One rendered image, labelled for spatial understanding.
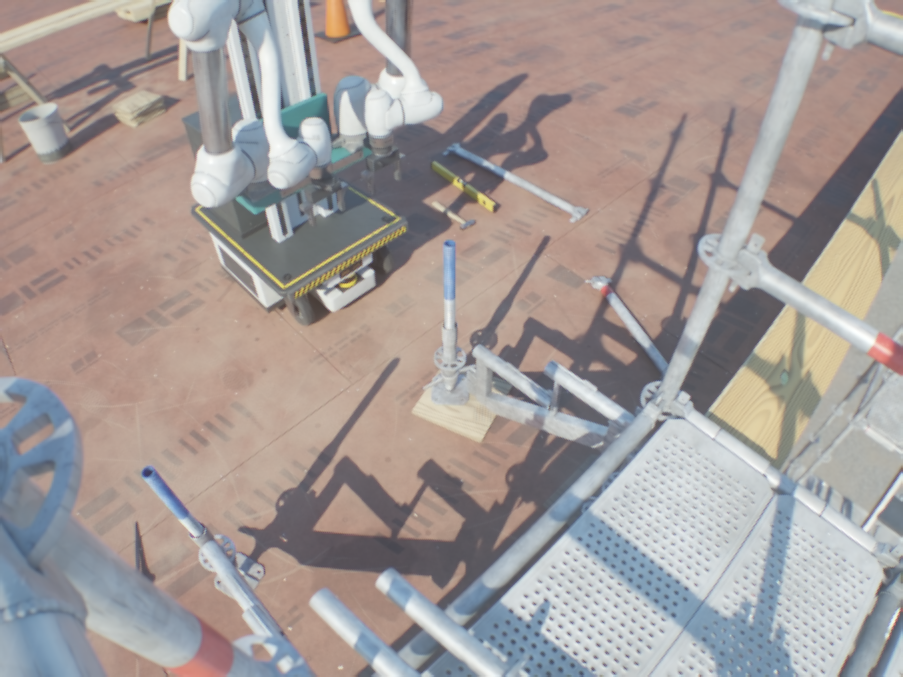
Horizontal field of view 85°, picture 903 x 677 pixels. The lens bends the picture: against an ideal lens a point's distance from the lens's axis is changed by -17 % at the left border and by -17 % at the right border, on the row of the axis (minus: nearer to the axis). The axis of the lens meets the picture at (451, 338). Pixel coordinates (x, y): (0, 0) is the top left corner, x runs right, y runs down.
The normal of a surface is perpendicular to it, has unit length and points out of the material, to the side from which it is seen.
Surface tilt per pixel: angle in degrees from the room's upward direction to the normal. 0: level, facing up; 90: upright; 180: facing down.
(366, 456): 0
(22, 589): 54
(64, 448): 0
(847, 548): 0
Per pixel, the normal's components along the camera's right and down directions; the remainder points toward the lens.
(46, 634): 0.54, -0.83
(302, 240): 0.00, -0.66
